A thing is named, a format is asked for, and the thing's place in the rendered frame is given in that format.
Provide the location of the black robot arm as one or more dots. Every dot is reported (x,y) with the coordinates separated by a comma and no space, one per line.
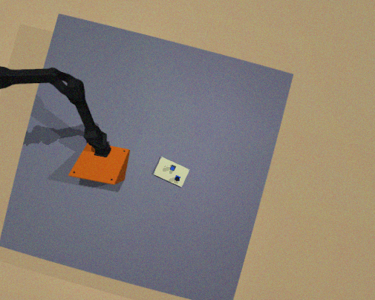
(74,91)

